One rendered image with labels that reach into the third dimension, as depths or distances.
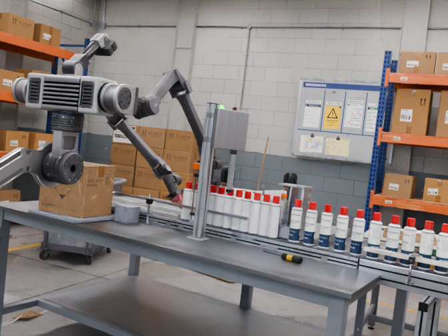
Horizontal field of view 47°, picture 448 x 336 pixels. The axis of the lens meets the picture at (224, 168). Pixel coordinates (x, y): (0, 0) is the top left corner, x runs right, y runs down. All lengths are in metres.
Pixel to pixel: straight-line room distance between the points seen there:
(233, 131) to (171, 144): 3.67
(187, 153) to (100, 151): 2.83
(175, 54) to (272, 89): 1.63
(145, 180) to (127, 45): 2.91
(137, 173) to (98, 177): 3.58
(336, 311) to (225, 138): 0.99
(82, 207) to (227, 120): 0.87
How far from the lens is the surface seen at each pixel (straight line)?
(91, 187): 2.77
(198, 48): 7.85
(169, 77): 2.59
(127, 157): 6.44
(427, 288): 2.32
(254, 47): 7.47
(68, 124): 2.30
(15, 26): 6.70
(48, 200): 2.90
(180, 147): 6.12
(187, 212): 2.78
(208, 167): 2.53
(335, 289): 1.99
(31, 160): 2.32
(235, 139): 2.54
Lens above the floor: 1.32
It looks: 3 degrees down
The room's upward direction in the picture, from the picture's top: 6 degrees clockwise
